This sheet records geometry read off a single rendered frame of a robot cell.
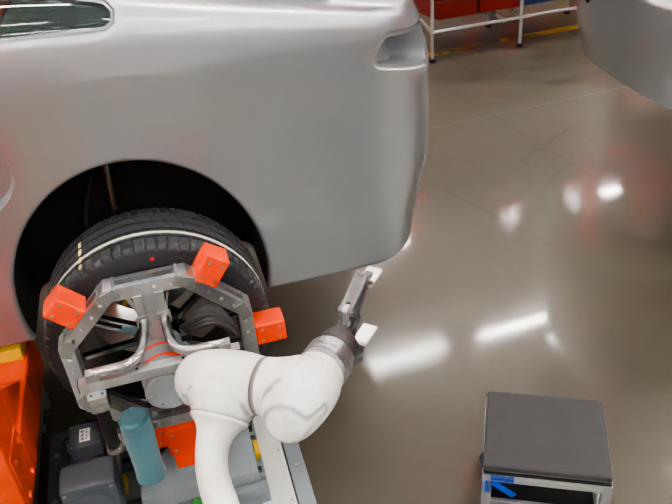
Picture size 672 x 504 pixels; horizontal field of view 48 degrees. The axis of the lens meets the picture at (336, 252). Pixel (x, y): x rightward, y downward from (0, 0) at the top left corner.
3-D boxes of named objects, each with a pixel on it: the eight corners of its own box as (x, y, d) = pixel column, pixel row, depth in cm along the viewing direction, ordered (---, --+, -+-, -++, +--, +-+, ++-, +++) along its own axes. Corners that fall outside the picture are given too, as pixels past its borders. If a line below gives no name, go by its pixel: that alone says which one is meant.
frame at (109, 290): (264, 388, 244) (240, 249, 213) (268, 402, 238) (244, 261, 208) (92, 431, 234) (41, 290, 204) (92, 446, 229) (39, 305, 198)
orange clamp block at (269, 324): (253, 330, 231) (282, 323, 233) (258, 346, 225) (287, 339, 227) (250, 312, 227) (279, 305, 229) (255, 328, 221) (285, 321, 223)
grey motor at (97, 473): (132, 454, 290) (110, 388, 271) (138, 546, 256) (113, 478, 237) (84, 466, 287) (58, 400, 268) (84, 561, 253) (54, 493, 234)
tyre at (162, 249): (175, 400, 270) (298, 272, 254) (181, 449, 251) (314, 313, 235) (3, 319, 234) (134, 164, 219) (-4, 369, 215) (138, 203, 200)
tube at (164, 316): (221, 307, 215) (215, 277, 209) (231, 350, 199) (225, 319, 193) (159, 321, 212) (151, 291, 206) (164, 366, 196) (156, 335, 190)
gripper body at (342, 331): (350, 379, 137) (368, 351, 144) (353, 340, 132) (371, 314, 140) (312, 368, 139) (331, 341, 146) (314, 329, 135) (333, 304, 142)
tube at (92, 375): (151, 323, 211) (143, 293, 206) (156, 368, 196) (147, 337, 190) (87, 338, 208) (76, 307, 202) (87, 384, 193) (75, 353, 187)
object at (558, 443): (596, 464, 280) (608, 398, 261) (605, 550, 251) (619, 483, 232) (479, 452, 288) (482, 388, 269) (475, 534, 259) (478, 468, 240)
